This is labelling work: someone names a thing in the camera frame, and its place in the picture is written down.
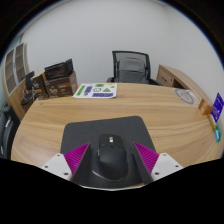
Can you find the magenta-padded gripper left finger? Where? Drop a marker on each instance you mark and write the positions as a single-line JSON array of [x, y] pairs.
[[71, 161]]

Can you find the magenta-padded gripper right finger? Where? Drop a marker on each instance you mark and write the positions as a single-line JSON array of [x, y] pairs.
[[151, 161]]

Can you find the black computer mouse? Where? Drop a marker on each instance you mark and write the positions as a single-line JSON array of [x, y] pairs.
[[110, 158]]

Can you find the dark grey mouse pad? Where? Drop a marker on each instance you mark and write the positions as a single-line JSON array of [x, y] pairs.
[[83, 133]]

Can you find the black office chair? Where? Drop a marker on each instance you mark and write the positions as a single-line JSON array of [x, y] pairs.
[[8, 131]]

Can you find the blue packet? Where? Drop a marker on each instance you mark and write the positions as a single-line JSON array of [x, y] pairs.
[[217, 135]]

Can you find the small tan box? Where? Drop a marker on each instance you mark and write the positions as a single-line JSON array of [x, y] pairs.
[[213, 122]]

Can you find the white green printed sheet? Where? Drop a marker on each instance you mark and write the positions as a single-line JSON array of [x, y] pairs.
[[96, 90]]

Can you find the large brown cardboard box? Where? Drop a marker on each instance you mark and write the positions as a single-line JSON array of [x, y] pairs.
[[61, 86]]

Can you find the small brown cardboard box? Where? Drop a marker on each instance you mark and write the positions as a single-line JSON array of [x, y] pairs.
[[39, 87]]

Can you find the black visitor chair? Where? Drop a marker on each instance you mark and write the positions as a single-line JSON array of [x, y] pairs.
[[29, 87]]

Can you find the purple card package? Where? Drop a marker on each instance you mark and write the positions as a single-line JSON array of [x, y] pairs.
[[217, 106]]

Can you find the wooden side desk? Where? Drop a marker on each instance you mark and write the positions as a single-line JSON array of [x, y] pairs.
[[176, 78]]

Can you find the black crate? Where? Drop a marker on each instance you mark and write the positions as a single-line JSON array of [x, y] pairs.
[[58, 69]]

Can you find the grey mesh office chair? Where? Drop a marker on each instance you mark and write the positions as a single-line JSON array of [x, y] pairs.
[[131, 68]]

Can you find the wooden shelf unit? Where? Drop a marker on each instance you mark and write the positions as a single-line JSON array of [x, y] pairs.
[[15, 70]]

